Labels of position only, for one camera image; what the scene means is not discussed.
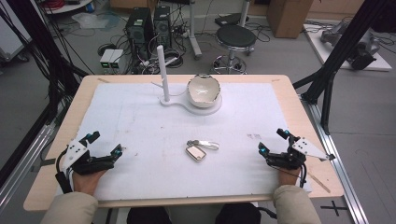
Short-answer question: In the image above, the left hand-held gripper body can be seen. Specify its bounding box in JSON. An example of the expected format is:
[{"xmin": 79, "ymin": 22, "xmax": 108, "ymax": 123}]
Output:
[{"xmin": 60, "ymin": 138, "xmax": 116, "ymax": 175}]

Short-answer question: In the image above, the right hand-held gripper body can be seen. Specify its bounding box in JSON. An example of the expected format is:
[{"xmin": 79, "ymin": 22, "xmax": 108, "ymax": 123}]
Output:
[{"xmin": 264, "ymin": 136, "xmax": 336, "ymax": 172}]

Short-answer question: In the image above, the person's right hand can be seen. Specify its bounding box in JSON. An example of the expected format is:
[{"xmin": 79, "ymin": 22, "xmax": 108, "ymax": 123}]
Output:
[{"xmin": 277, "ymin": 166, "xmax": 303, "ymax": 188}]

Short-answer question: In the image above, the person's left hand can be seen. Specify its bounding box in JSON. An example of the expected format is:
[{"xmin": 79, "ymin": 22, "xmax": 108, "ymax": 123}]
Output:
[{"xmin": 72, "ymin": 169, "xmax": 108, "ymax": 197}]

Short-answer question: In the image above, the wooden table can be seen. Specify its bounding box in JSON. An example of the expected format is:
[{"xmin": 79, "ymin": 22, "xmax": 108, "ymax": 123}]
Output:
[{"xmin": 22, "ymin": 74, "xmax": 346, "ymax": 213}]

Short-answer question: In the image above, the thin wooden stick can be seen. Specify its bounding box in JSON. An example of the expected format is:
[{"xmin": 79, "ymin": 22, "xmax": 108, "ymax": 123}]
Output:
[{"xmin": 305, "ymin": 171, "xmax": 332, "ymax": 194}]

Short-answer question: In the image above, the white table mat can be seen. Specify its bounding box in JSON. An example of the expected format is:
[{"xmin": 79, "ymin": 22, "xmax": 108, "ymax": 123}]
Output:
[{"xmin": 55, "ymin": 81, "xmax": 313, "ymax": 202}]

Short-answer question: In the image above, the person's right leg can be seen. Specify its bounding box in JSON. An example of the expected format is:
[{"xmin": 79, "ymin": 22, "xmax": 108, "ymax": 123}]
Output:
[{"xmin": 214, "ymin": 203, "xmax": 262, "ymax": 224}]

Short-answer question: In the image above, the small white power box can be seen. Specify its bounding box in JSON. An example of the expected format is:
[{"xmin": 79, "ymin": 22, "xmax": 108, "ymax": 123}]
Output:
[
  {"xmin": 99, "ymin": 49, "xmax": 116, "ymax": 70},
  {"xmin": 108, "ymin": 49, "xmax": 126, "ymax": 71}
]

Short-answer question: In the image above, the white shell-shaped bowl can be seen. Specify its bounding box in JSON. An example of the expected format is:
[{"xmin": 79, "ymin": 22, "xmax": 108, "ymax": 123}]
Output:
[{"xmin": 187, "ymin": 74, "xmax": 221, "ymax": 109}]

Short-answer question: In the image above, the black round stool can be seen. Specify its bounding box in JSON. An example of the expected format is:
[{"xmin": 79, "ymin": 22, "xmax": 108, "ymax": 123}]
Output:
[{"xmin": 211, "ymin": 23, "xmax": 259, "ymax": 75}]

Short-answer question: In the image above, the cardboard box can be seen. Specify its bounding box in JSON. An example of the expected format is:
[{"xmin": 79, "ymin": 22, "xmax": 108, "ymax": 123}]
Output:
[{"xmin": 266, "ymin": 0, "xmax": 314, "ymax": 39}]

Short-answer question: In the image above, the white floor board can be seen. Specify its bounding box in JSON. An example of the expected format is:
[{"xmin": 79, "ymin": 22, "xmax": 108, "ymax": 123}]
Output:
[{"xmin": 303, "ymin": 23, "xmax": 393, "ymax": 73}]

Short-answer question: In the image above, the grey robot device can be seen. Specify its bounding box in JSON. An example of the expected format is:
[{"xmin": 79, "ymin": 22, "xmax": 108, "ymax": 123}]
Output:
[{"xmin": 319, "ymin": 21, "xmax": 381, "ymax": 71}]

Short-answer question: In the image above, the black computer tower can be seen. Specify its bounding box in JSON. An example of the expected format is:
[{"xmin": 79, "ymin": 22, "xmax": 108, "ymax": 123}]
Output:
[
  {"xmin": 125, "ymin": 7, "xmax": 155, "ymax": 60},
  {"xmin": 152, "ymin": 5, "xmax": 174, "ymax": 50}
]

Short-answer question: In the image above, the white desk leg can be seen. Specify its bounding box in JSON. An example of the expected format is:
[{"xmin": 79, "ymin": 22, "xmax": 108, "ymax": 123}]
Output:
[
  {"xmin": 188, "ymin": 0, "xmax": 204, "ymax": 61},
  {"xmin": 238, "ymin": 0, "xmax": 251, "ymax": 28}
]

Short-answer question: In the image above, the round white table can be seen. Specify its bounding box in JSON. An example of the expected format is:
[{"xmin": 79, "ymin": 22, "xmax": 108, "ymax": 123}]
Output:
[{"xmin": 43, "ymin": 0, "xmax": 95, "ymax": 15}]

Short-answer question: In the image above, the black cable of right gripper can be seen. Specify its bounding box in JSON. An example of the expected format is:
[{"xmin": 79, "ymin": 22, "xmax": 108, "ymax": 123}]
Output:
[{"xmin": 298, "ymin": 163, "xmax": 310, "ymax": 189}]

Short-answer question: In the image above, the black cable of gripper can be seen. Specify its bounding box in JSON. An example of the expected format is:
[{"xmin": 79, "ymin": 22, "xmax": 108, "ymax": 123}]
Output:
[
  {"xmin": 55, "ymin": 148, "xmax": 74, "ymax": 194},
  {"xmin": 298, "ymin": 163, "xmax": 310, "ymax": 189}
]

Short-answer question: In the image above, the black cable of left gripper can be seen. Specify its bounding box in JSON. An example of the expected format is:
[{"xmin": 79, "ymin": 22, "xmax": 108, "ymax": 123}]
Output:
[{"xmin": 55, "ymin": 148, "xmax": 74, "ymax": 194}]

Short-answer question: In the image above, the aluminium rail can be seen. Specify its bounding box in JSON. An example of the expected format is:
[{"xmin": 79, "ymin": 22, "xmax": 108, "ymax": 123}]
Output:
[
  {"xmin": 299, "ymin": 92, "xmax": 371, "ymax": 224},
  {"xmin": 0, "ymin": 123, "xmax": 58, "ymax": 207}
]

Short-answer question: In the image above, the keychain with beige tag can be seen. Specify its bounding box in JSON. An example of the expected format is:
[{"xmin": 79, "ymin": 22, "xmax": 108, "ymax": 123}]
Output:
[{"xmin": 185, "ymin": 139, "xmax": 220, "ymax": 162}]

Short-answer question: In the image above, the white stand with post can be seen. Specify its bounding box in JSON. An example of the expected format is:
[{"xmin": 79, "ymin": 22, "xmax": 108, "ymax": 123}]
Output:
[{"xmin": 156, "ymin": 45, "xmax": 223, "ymax": 117}]

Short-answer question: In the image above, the black frame with cables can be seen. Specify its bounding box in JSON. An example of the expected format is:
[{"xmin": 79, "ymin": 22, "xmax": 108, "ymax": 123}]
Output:
[{"xmin": 0, "ymin": 0, "xmax": 90, "ymax": 188}]

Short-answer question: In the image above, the black metal frame stand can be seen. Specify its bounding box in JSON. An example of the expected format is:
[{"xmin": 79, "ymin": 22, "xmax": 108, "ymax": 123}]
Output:
[{"xmin": 292, "ymin": 0, "xmax": 396, "ymax": 135}]

